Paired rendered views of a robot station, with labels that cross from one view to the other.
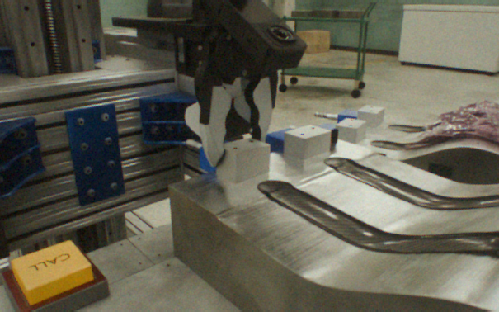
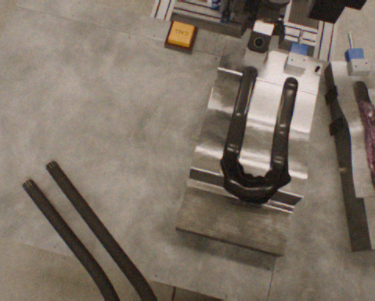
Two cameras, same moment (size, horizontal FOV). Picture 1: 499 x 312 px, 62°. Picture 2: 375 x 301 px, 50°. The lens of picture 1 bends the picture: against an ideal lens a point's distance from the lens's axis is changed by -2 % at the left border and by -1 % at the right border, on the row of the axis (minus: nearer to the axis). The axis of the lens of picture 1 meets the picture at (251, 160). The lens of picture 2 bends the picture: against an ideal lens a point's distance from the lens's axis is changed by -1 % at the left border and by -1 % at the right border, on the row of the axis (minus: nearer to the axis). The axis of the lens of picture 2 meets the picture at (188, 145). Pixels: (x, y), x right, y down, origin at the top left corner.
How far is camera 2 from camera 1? 81 cm
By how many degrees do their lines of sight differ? 58
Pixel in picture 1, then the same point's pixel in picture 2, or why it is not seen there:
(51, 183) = not seen: outside the picture
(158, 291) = (202, 66)
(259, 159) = (257, 58)
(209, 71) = (246, 23)
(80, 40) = not seen: outside the picture
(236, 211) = (225, 70)
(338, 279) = (209, 115)
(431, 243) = (240, 132)
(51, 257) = (183, 30)
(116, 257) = (207, 39)
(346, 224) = (246, 105)
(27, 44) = not seen: outside the picture
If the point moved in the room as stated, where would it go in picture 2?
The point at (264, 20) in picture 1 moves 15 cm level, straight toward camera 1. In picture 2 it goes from (261, 30) to (204, 63)
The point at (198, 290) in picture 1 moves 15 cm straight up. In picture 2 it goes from (211, 76) to (217, 48)
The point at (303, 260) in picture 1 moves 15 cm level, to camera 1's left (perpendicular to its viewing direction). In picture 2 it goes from (215, 103) to (181, 58)
